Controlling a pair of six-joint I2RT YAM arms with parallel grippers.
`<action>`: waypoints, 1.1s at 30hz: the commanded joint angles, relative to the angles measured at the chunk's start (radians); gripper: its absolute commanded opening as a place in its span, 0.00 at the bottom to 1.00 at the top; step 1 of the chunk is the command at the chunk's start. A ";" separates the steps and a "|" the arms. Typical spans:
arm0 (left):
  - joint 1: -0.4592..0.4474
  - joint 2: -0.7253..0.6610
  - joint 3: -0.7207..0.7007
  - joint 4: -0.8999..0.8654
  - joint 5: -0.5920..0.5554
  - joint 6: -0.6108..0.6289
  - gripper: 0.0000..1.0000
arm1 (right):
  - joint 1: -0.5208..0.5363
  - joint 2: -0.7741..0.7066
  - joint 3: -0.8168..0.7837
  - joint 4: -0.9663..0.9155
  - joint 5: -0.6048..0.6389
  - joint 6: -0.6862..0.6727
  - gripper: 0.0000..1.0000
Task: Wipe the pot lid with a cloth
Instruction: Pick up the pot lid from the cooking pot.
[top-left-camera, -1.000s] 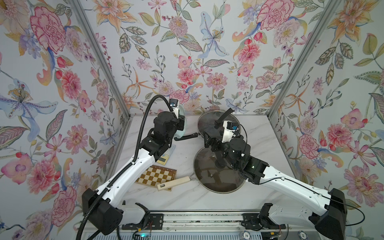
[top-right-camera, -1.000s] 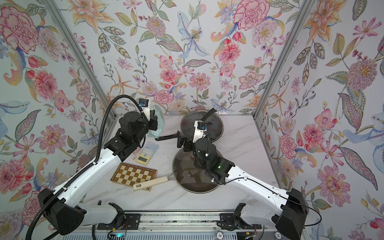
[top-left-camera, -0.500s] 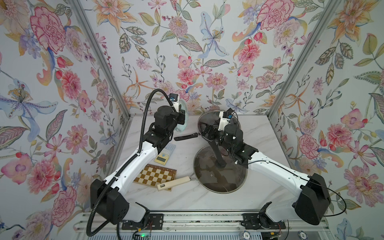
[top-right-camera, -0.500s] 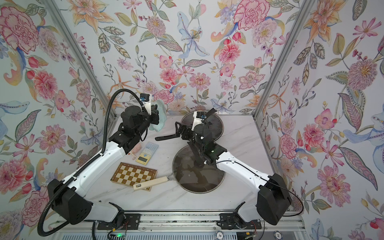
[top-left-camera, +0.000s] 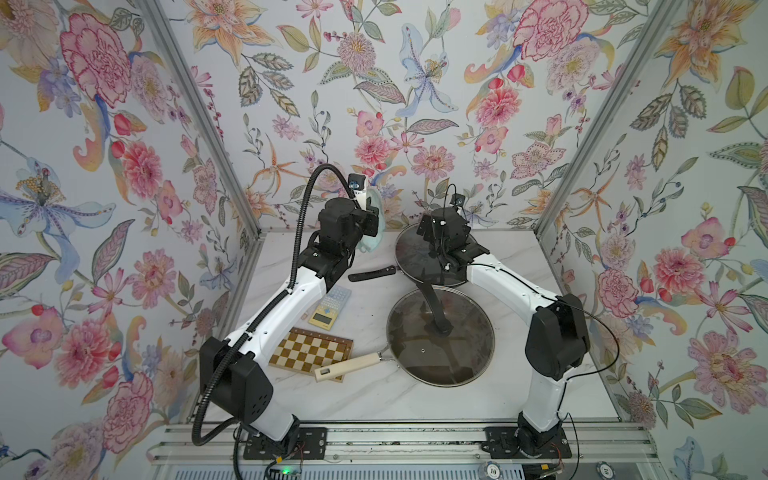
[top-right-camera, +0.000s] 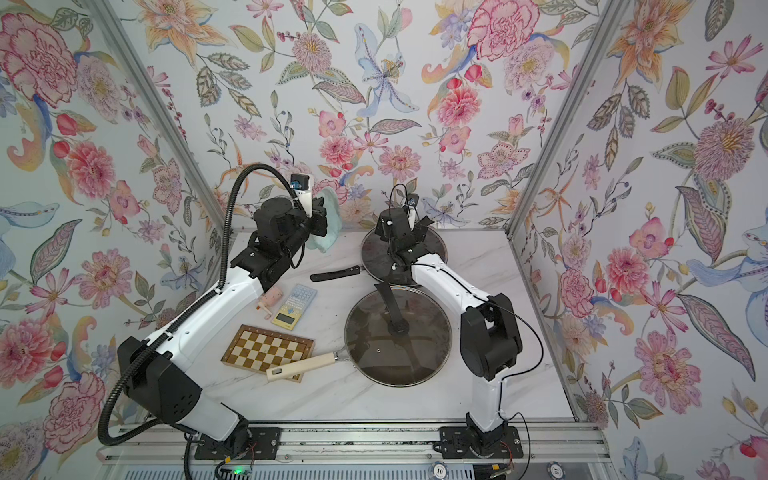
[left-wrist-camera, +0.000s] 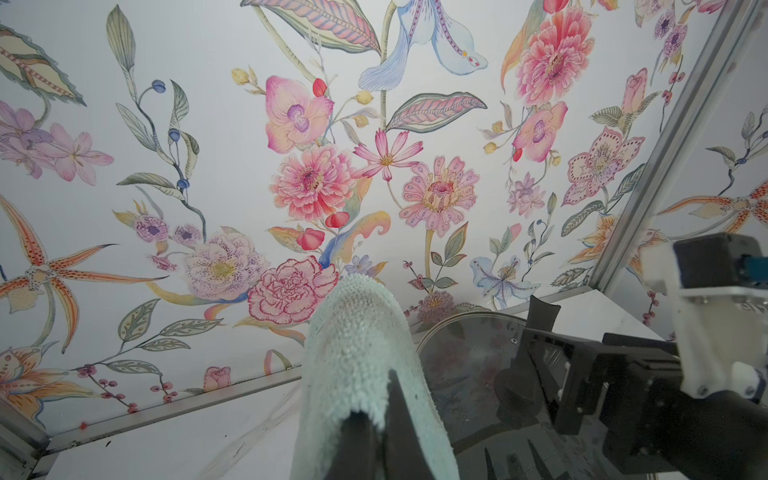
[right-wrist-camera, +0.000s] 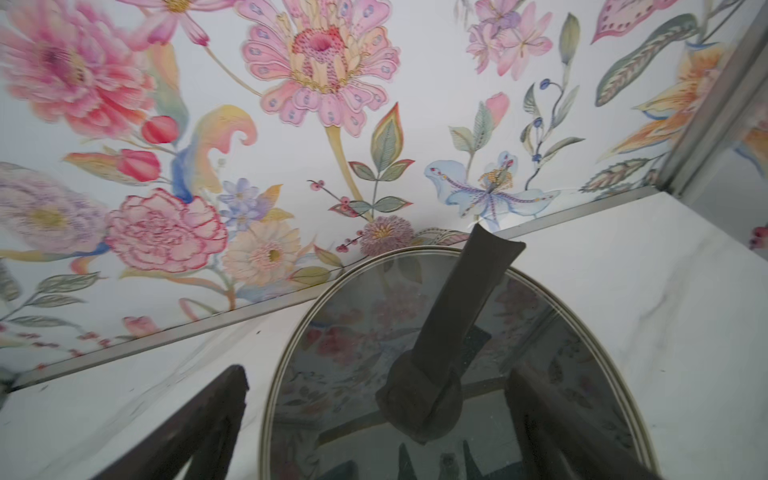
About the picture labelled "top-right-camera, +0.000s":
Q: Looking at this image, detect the far pan with black handle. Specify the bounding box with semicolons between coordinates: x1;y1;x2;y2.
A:
310;252;448;286

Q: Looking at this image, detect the left aluminium corner post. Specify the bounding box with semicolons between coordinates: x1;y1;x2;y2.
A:
84;0;227;233

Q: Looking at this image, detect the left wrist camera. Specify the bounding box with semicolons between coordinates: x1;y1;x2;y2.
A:
291;173;313;218

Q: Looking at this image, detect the near pan with cream handle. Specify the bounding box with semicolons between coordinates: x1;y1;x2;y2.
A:
266;285;453;388

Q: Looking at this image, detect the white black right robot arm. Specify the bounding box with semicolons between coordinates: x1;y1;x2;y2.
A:
374;206;523;458

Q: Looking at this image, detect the right aluminium corner post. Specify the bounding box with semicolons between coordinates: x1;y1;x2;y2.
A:
506;1;627;240

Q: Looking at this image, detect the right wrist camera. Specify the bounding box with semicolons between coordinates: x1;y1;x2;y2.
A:
403;193;419;230

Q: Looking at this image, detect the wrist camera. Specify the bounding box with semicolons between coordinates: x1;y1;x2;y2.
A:
403;193;419;230
291;173;313;218

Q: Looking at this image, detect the wooden chessboard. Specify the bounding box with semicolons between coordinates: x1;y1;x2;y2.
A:
221;325;315;374

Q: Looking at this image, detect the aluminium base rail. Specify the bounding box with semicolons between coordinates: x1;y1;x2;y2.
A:
95;421;619;480

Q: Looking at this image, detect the aluminium corner post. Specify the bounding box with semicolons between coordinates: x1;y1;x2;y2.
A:
506;1;627;240
84;0;227;233

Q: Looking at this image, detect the small pink toy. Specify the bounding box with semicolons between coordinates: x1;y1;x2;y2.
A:
257;286;283;318

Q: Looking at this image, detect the mint green terry cloth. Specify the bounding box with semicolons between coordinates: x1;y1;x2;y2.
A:
306;187;343;253

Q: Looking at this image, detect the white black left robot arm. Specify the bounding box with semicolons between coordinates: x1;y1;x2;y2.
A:
98;197;328;456

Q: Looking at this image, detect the glass pot lid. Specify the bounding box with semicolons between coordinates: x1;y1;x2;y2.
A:
343;280;453;388
361;227;448;287

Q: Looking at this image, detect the black corrugated cable conduit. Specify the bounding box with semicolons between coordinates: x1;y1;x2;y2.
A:
97;163;301;446

